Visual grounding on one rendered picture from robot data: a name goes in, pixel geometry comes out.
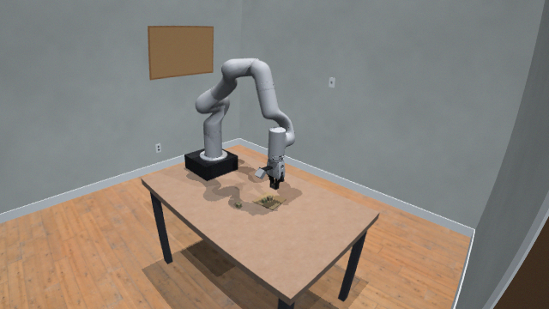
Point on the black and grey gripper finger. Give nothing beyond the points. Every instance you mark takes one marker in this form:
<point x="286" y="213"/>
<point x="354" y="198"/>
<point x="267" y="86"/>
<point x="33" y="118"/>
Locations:
<point x="277" y="181"/>
<point x="271" y="180"/>

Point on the tan flat mat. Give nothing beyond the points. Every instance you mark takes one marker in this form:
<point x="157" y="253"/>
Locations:
<point x="270" y="204"/>

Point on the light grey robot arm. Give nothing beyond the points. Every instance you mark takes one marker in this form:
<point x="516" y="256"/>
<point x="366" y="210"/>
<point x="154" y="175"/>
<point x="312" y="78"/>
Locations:
<point x="278" y="138"/>

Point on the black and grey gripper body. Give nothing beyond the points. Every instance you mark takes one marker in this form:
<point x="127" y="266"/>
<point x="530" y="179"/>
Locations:
<point x="278" y="167"/>

